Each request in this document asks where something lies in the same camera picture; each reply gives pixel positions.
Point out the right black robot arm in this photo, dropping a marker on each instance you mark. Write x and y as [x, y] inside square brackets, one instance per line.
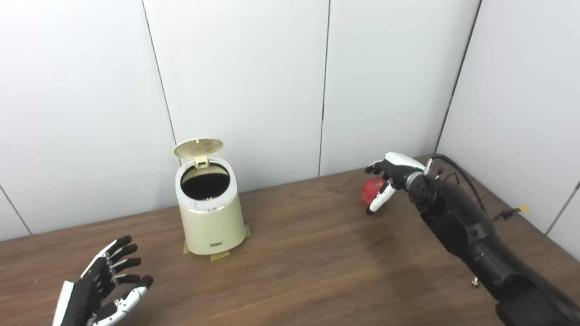
[480, 240]

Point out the yellow masking tape piece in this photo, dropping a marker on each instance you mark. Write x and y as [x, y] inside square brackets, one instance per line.
[186, 248]
[219, 256]

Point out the cream round bin lid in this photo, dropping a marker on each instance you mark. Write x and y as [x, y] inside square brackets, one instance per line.
[198, 147]

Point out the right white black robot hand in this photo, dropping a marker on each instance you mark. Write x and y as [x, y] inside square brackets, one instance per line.
[398, 170]

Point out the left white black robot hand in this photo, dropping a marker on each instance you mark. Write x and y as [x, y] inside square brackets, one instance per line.
[86, 294]

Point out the cream-colored bin body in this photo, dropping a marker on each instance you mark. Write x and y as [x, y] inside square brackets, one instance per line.
[213, 222]

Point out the red apple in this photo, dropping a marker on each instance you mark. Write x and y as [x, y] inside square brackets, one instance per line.
[371, 191]

